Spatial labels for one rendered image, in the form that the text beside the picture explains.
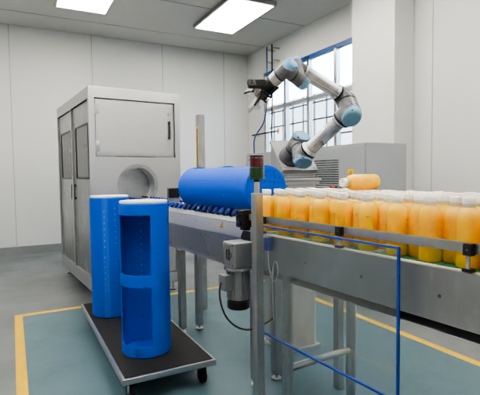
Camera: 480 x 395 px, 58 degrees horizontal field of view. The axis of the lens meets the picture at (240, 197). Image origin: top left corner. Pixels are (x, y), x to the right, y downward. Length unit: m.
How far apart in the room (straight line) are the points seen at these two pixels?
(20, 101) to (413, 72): 5.40
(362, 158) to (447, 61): 1.62
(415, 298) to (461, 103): 3.62
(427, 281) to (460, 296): 0.11
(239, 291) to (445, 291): 1.01
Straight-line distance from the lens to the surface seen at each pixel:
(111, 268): 3.32
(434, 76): 5.18
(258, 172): 1.81
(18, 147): 7.25
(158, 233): 2.50
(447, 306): 1.44
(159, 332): 2.63
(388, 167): 4.14
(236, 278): 2.09
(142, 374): 2.49
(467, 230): 1.40
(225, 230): 2.54
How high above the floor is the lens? 1.18
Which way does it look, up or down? 3 degrees down
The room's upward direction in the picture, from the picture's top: 1 degrees counter-clockwise
